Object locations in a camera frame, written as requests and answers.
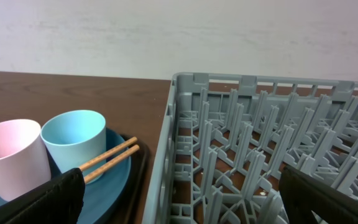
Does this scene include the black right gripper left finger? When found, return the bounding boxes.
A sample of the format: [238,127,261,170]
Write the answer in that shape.
[0,168,85,224]

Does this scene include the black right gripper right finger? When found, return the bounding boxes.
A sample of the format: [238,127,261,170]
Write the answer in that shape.
[279,166,358,224]

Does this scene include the pink cup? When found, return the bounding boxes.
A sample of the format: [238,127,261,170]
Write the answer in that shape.
[0,119,52,202]

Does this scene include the grey dishwasher rack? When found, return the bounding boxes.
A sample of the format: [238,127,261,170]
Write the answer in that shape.
[142,73,358,223]

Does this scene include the dark blue plate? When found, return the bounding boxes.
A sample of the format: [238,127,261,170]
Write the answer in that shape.
[0,129,131,224]

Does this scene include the light blue cup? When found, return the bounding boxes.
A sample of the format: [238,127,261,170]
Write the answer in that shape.
[40,110,107,173]

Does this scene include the brown serving tray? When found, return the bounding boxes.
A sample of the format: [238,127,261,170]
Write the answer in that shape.
[103,139,150,224]

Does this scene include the lower wooden chopstick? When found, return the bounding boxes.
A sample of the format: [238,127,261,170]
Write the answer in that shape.
[84,144,140,184]

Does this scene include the wooden chopstick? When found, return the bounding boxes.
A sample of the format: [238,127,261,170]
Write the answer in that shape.
[79,137,139,171]
[84,144,140,184]

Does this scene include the upper wooden chopstick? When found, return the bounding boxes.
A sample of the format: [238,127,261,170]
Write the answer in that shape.
[79,137,139,171]

